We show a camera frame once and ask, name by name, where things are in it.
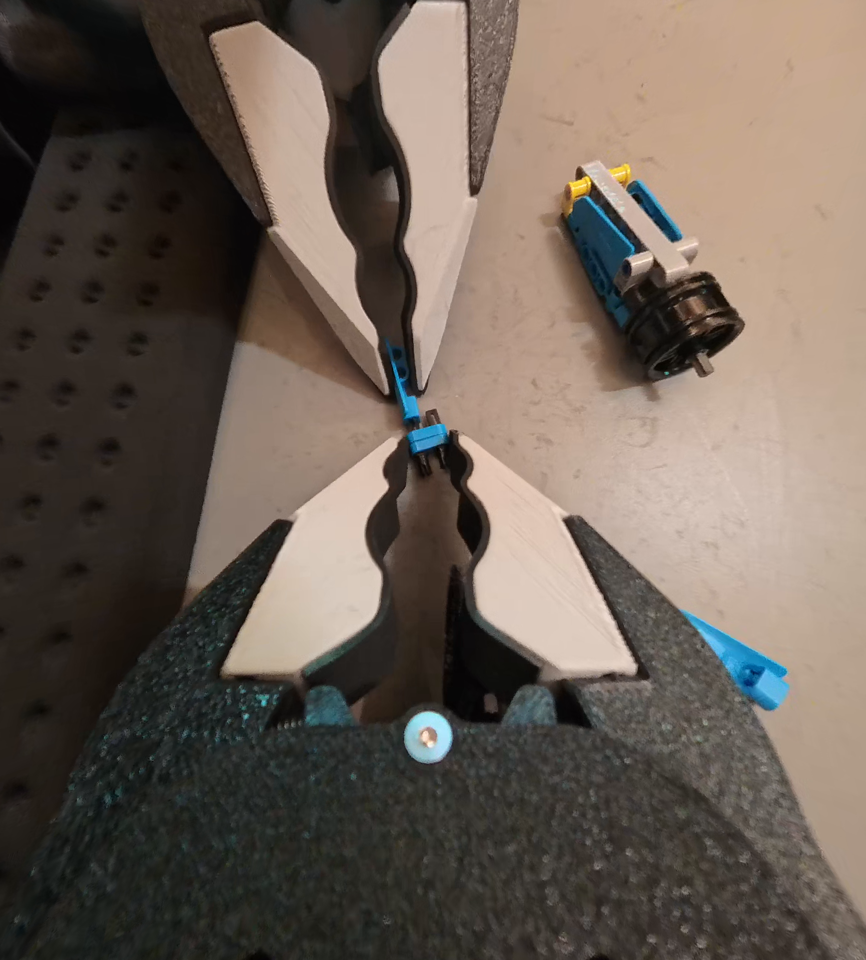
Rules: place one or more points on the blue brick assembly black wheel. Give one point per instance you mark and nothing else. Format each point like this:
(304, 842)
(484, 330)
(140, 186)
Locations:
(620, 247)

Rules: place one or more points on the blue clip brick piece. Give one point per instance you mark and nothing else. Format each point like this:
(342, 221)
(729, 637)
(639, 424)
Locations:
(403, 390)

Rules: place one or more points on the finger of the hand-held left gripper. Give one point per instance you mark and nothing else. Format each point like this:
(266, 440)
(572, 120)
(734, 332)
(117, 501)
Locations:
(283, 165)
(433, 150)

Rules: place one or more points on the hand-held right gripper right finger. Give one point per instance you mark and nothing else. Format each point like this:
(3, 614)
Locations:
(545, 592)

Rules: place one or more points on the blue connector with black pins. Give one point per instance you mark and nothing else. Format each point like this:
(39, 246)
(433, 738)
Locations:
(425, 439)

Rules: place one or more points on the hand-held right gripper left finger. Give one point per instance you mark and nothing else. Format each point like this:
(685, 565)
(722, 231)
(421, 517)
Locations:
(313, 592)

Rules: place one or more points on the blue wedge brick piece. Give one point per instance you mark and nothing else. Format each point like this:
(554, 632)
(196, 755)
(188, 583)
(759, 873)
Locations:
(740, 660)

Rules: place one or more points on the grey desk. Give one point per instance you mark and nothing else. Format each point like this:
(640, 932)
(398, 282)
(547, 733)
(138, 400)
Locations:
(627, 487)

